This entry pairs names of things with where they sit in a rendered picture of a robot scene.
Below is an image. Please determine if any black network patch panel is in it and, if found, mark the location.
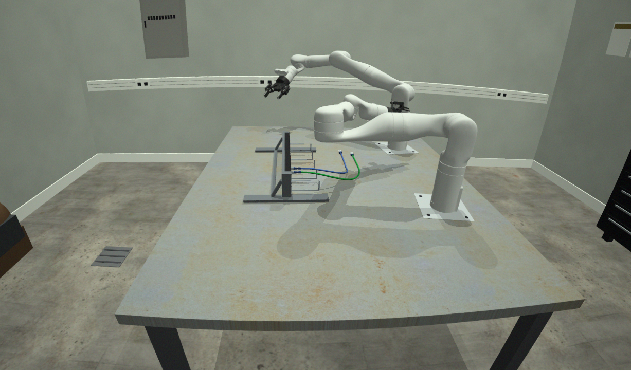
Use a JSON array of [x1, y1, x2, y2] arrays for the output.
[[243, 131, 329, 203]]

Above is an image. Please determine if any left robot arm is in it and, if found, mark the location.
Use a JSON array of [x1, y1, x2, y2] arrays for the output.
[[314, 94, 477, 213]]

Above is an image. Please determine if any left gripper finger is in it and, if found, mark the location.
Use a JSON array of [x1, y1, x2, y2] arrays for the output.
[[390, 101, 410, 113]]

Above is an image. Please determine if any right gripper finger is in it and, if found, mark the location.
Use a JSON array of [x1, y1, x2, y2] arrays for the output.
[[264, 83, 277, 97], [277, 84, 290, 99]]

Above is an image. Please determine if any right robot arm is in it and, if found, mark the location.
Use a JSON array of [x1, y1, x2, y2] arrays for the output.
[[274, 51, 415, 151]]

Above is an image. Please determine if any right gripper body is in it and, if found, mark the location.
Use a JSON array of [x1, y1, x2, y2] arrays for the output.
[[273, 76, 290, 92]]

